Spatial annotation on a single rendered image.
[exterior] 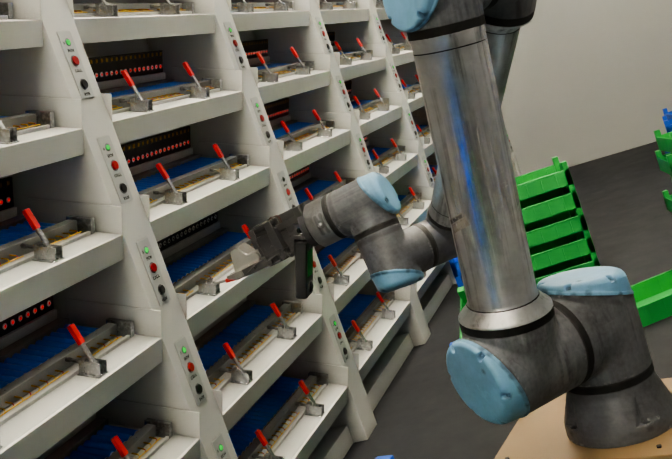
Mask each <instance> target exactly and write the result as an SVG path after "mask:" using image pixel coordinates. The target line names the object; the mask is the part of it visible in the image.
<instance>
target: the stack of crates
mask: <svg viewBox="0 0 672 459"><path fill-rule="evenodd" d="M551 159H552V162H553V165H551V166H548V167H545V168H542V169H539V170H536V171H533V172H530V173H527V174H524V175H521V176H518V177H515V180H516V185H517V190H518V195H519V200H520V205H521V210H522V215H523V220H524V225H525V230H526V235H527V241H528V246H529V251H530V256H531V261H532V266H533V271H534V276H535V281H536V286H537V284H538V282H539V281H541V280H542V279H544V278H546V277H548V276H551V275H555V274H557V273H561V272H564V271H569V270H574V269H579V268H586V267H596V266H600V263H599V260H598V257H597V254H596V251H595V248H594V245H593V242H592V239H591V236H590V232H589V230H588V226H587V223H586V220H585V217H584V214H583V211H582V208H581V204H580V201H579V198H578V195H577V192H576V189H575V186H574V183H573V179H572V176H571V173H570V170H569V167H568V164H567V161H563V162H559V159H558V157H557V156H555V157H552V158H551Z"/></svg>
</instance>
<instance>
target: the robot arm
mask: <svg viewBox="0 0 672 459"><path fill-rule="evenodd" d="M536 3H537V0H383V4H384V8H385V12H386V14H387V17H388V18H389V19H392V21H391V23H392V24H393V26H394V27H396V28H397V29H398V30H400V31H404V32H407V36H408V40H409V43H410V44H411V46H412V50H413V55H414V60H415V64H416V69H417V73H418V78H419V83H420V87H421V92H422V96H423V101H424V106H425V110H426V115H427V119H428V124H429V129H430V133H431V138H432V142H433V147H434V151H435V156H436V161H437V165H438V168H437V173H436V178H435V183H434V188H433V193H432V198H431V202H430V204H429V207H428V212H427V218H426V219H425V220H423V221H421V222H418V223H416V224H413V225H411V226H409V227H407V228H405V229H402V227H401V225H400V222H399V220H398V218H397V216H396V214H398V213H399V212H400V210H401V203H400V200H399V199H398V195H397V193H396V191H395V190H394V188H393V186H392V185H391V184H390V182H389V181H388V180H387V179H386V178H385V177H384V176H383V175H381V174H380V173H377V172H371V173H369V174H366V175H364V176H362V177H357V179H356V180H354V181H352V182H350V183H348V184H346V185H344V186H342V187H340V188H338V189H336V190H334V191H332V192H330V193H328V194H326V195H325V196H322V197H320V198H318V199H316V200H314V201H312V202H310V203H308V204H306V205H304V203H301V204H299V205H297V206H295V207H293V208H291V209H289V210H288V211H286V212H284V213H281V214H279V215H275V216H273V217H270V218H269V219H267V220H266V221H265V222H263V223H260V224H258V225H257V226H255V227H253V228H252V230H250V231H248V234H249V236H250V238H251V243H252V245H253V247H254V248H255V249H254V248H252V247H251V246H250V245H249V244H247V243H242V244H240V246H239V248H234V249H232V250H231V253H230V255H231V259H232V262H233V266H234V271H235V272H233V273H231V274H230V275H228V276H227V278H228V279H231V280H238V279H241V278H244V277H246V276H249V275H251V274H253V273H255V272H258V271H260V270H262V269H264V268H266V267H268V266H269V267H271V266H273V265H276V264H278V263H280V262H281V261H283V260H285V259H287V258H289V257H293V256H295V297H296V298H298V299H307V298H308V297H309V296H310V294H311V293H312V292H313V287H314V284H313V246H318V245H321V246H324V247H327V246H329V245H331V244H333V243H335V242H337V241H339V240H341V239H343V238H346V237H348V236H350V235H353V238H354V240H355V242H356V244H357V246H358V249H359V251H360V253H361V255H362V257H363V260H364V262H365V264H366V266H367V269H368V271H369V273H370V278H371V279H372V280H373V282H374V284H375V286H376V288H377V290H378V291H379V292H381V293H387V292H391V291H394V290H397V289H400V288H403V287H406V286H409V285H411V284H414V283H417V282H419V281H421V280H423V278H424V273H423V272H426V271H428V270H430V269H431V268H433V267H435V266H438V265H440V264H442V263H445V262H447V261H449V260H452V259H454V258H456V257H458V262H459V266H460V271H461V275H462V280H463V285H464V289H465V294H466V298H467V303H466V305H465V306H464V307H463V309H462V310H461V312H460V313H459V315H458V320H459V324H460V329H461V333H462V338H461V339H458V340H456V341H454V342H453V343H452V345H450V347H449V348H448V350H447V354H446V364H447V369H448V373H449V374H450V375H451V381H452V383H453V385H454V387H455V389H456V391H457V392H458V394H459V395H460V397H461V398H462V400H463V401H464V402H465V403H466V404H467V406H468V407H469V408H470V409H472V410H473V411H474V412H475V413H476V414H477V415H478V416H480V417H481V418H483V419H484V420H486V421H488V422H491V423H494V424H507V423H509V422H512V421H514V420H516V419H519V418H523V417H526V416H527V415H528V414H529V413H531V412H533V411H534V410H536V409H538V408H540V407H542V406H543V405H545V404H547V403H549V402H550V401H552V400H554V399H556V398H558V397H559V396H561V395H563V394H565V393H566V403H565V414H564V426H565V430H566V433H567V437H568V438H569V440H570V441H571V442H573V443H575V444H577V445H579V446H582V447H587V448H596V449H609V448H619V447H625V446H630V445H635V444H638V443H642V442H645V441H648V440H650V439H653V438H655V437H657V436H659V435H661V434H663V433H665V432H666V431H668V430H669V429H670V428H672V394H671V392H670V391H669V390H668V388H667V387H666V386H665V384H664V383H663V381H662V380H661V379H660V377H659V376H658V375H657V373H656V372H655V369H654V366H653V362H652V359H651V355H650V352H649V348H648V344H647V341H646V337H645V334H644V330H643V327H642V323H641V319H640V316H639V312H638V309H637V305H636V302H635V298H634V291H633V290H632V289H631V286H630V284H629V281H628V278H627V276H626V274H625V272H624V271H623V270H621V269H619V268H616V267H611V266H596V267H586V268H579V269H574V270H569V271H564V272H561V273H557V274H555V275H551V276H548V277H546V278H544V279H542V280H541V281H539V282H538V284H537V286H536V281H535V276H534V271H533V266H532V261H531V256H530V251H529V246H528V241H527V235H526V230H525V225H524V220H523V215H522V210H521V205H520V200H519V195H518V190H517V185H516V180H515V175H514V170H513V165H512V160H511V155H510V150H509V145H508V140H507V135H506V130H505V125H504V120H503V115H502V110H501V105H502V101H503V97H504V93H505V89H506V85H507V81H508V77H509V72H510V68H511V64H512V60H513V56H514V52H515V48H516V44H517V40H518V35H519V31H520V28H521V27H523V26H525V25H527V24H528V23H530V22H531V21H532V19H533V16H534V12H535V8H536ZM259 236H261V237H259ZM258 237H259V238H258ZM261 256H262V257H261Z"/></svg>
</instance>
